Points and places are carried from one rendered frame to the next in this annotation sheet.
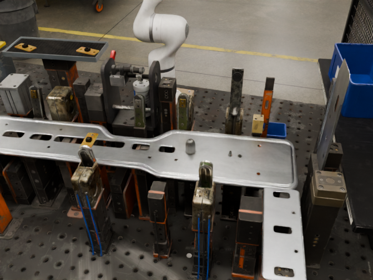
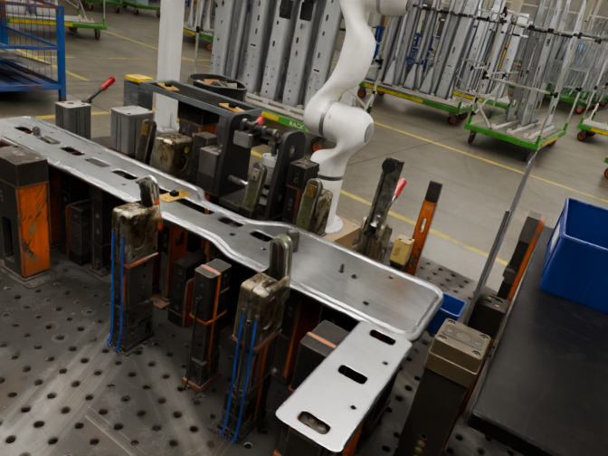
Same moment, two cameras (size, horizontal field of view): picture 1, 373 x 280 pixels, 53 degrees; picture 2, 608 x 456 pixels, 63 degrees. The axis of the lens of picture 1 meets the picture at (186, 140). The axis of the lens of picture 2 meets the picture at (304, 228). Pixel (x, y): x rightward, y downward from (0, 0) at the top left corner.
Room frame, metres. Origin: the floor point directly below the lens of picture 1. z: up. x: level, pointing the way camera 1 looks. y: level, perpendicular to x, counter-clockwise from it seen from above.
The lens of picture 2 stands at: (-0.01, -0.29, 1.50)
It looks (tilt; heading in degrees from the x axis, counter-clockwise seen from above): 25 degrees down; 15
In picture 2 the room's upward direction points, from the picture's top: 11 degrees clockwise
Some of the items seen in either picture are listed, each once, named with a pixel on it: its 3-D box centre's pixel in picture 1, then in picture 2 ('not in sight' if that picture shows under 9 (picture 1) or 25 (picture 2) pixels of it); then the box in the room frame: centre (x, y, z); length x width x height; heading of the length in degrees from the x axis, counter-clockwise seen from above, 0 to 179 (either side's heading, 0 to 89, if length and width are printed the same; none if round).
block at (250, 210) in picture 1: (246, 238); (312, 397); (0.68, -0.17, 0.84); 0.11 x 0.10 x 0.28; 170
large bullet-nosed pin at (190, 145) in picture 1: (190, 147); (291, 242); (0.90, -0.01, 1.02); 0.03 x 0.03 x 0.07
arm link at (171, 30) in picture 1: (167, 42); (341, 142); (1.53, 0.07, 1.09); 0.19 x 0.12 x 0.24; 78
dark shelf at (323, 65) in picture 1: (364, 125); (572, 313); (1.00, -0.60, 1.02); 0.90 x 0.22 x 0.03; 170
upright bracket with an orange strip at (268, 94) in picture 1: (261, 139); (404, 283); (1.01, -0.26, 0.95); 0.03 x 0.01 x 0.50; 80
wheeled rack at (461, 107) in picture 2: not in sight; (426, 56); (8.92, 0.68, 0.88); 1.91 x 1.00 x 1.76; 75
